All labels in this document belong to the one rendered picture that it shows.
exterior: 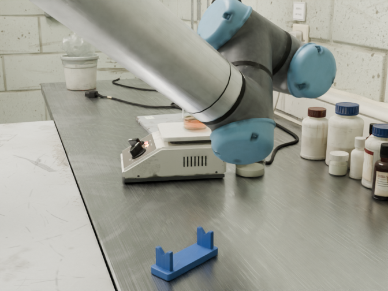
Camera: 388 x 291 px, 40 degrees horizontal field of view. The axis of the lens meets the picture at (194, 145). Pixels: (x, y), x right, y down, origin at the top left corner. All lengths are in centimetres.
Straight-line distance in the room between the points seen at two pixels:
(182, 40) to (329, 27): 94
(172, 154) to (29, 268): 38
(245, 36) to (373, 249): 35
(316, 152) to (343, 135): 9
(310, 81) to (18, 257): 46
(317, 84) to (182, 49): 26
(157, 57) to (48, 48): 289
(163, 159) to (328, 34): 63
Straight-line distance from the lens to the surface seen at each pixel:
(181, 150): 101
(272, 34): 72
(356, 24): 135
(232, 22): 68
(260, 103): 62
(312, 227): 85
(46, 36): 340
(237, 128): 60
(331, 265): 75
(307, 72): 73
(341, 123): 111
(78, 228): 85
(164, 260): 69
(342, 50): 139
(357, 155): 107
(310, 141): 117
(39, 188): 103
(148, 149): 103
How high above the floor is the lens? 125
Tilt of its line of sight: 16 degrees down
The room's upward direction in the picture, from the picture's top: straight up
